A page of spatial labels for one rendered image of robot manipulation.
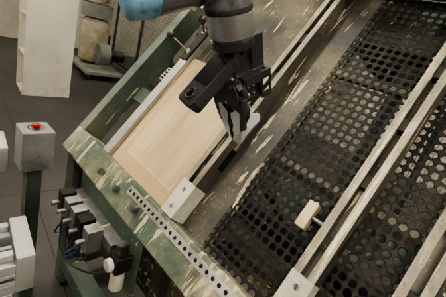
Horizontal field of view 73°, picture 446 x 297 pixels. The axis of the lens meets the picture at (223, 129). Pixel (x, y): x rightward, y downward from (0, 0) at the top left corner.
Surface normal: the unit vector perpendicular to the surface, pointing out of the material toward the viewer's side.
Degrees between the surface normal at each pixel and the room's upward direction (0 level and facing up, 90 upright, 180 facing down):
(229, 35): 109
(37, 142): 90
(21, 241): 0
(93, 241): 90
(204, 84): 56
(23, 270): 90
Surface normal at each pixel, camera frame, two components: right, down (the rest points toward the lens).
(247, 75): -0.12, -0.81
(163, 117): -0.42, -0.49
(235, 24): 0.15, 0.56
